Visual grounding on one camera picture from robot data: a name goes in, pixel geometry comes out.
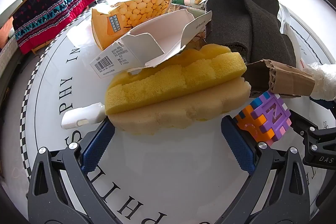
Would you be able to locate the colourful puzzle cube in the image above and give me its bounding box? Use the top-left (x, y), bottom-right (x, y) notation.
top-left (235, 91), bottom-right (292, 146)

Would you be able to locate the torn white carton box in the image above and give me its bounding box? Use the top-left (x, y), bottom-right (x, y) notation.
top-left (90, 10), bottom-right (213, 80)

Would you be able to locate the brown cardboard piece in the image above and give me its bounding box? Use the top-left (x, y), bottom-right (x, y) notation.
top-left (247, 59), bottom-right (315, 97)

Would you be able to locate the clear plastic film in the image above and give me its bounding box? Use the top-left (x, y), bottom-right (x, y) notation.
top-left (277, 5), bottom-right (293, 34)

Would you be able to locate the crumpled clear plastic wrap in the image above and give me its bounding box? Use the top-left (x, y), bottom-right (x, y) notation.
top-left (302, 63), bottom-right (336, 101)

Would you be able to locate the wooden low table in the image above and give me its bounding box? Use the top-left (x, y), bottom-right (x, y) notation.
top-left (31, 39), bottom-right (54, 53)

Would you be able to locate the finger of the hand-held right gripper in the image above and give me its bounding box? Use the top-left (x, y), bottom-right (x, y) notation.
top-left (310, 97), bottom-right (336, 109)
top-left (289, 110), bottom-right (336, 169)

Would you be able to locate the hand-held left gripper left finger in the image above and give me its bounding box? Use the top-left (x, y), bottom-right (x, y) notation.
top-left (26, 120), bottom-right (117, 224)

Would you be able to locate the white plastic bag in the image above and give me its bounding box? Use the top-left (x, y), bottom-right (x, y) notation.
top-left (67, 21), bottom-right (99, 48)

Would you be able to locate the dark grey cloth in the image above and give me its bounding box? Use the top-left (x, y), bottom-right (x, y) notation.
top-left (204, 0), bottom-right (297, 68)

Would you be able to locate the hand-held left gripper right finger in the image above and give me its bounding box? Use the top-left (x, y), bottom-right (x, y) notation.
top-left (220, 116), bottom-right (311, 224)

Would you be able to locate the small white plastic bottle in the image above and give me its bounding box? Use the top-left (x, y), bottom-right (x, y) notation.
top-left (61, 103), bottom-right (107, 130)

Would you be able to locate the patterned navy red blanket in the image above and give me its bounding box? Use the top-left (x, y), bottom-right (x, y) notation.
top-left (12, 0), bottom-right (100, 54)

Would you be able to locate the yellow snack box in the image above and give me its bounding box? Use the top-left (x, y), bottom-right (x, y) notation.
top-left (91, 0), bottom-right (173, 51)

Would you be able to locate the yellow sponge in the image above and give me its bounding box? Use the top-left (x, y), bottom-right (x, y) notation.
top-left (104, 44), bottom-right (252, 136)

